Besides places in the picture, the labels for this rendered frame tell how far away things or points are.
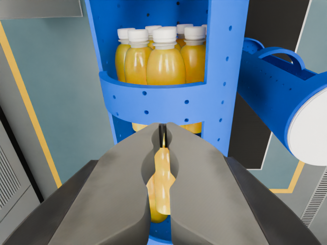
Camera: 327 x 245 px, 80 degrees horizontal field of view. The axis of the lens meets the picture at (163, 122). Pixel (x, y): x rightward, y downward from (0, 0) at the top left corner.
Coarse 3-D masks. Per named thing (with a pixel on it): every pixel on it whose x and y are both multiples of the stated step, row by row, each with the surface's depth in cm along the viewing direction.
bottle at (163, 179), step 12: (156, 156) 47; (168, 156) 46; (156, 168) 48; (168, 168) 46; (156, 180) 48; (168, 180) 47; (156, 192) 48; (168, 192) 47; (156, 204) 49; (168, 204) 47
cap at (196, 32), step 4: (184, 28) 36; (188, 28) 35; (192, 28) 34; (196, 28) 34; (200, 28) 34; (204, 28) 35; (184, 32) 36; (188, 32) 35; (192, 32) 35; (196, 32) 34; (200, 32) 35; (204, 32) 35; (188, 36) 35; (192, 36) 35; (196, 36) 35; (200, 36) 35; (204, 36) 36
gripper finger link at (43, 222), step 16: (96, 160) 9; (80, 176) 8; (64, 192) 7; (48, 208) 7; (64, 208) 7; (32, 224) 6; (48, 224) 6; (16, 240) 6; (32, 240) 6; (48, 240) 6
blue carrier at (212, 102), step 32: (96, 0) 38; (128, 0) 45; (160, 0) 47; (192, 0) 46; (224, 0) 26; (96, 32) 37; (224, 32) 28; (224, 64) 30; (128, 96) 32; (160, 96) 30; (192, 96) 30; (224, 96) 33; (128, 128) 56; (224, 128) 38; (160, 224) 59
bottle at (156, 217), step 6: (150, 180) 52; (150, 186) 52; (150, 192) 53; (150, 198) 54; (150, 204) 55; (150, 210) 57; (156, 210) 56; (156, 216) 57; (162, 216) 58; (156, 222) 59
